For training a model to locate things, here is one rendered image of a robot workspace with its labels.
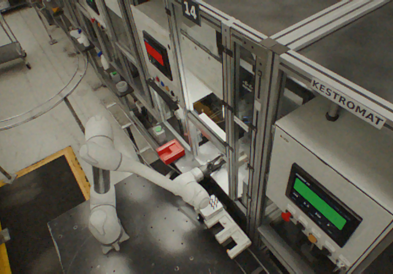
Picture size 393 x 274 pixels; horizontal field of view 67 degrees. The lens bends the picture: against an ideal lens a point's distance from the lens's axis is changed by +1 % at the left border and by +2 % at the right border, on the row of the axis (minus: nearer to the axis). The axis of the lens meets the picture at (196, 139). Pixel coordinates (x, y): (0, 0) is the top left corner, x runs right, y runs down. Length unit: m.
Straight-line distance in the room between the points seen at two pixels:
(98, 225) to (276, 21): 1.44
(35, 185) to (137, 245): 1.84
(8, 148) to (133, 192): 2.29
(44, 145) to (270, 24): 3.33
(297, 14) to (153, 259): 1.56
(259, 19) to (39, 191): 2.94
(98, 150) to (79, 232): 0.91
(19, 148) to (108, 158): 2.72
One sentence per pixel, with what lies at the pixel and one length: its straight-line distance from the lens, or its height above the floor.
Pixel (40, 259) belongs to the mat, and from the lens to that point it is 3.12.
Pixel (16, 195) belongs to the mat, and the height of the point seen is 0.01.
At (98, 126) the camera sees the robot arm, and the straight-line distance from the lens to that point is 1.56.
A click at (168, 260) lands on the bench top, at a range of 1.96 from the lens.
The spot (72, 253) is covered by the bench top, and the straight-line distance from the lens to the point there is 2.19.
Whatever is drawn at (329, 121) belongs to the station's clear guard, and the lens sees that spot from 0.88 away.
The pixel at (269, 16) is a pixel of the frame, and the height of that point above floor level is 2.01.
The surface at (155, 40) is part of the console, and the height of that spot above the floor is 1.73.
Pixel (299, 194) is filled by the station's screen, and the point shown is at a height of 1.59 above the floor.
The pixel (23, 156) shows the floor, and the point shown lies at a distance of 3.99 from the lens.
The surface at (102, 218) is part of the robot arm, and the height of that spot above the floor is 0.95.
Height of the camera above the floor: 2.51
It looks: 49 degrees down
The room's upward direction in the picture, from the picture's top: 9 degrees counter-clockwise
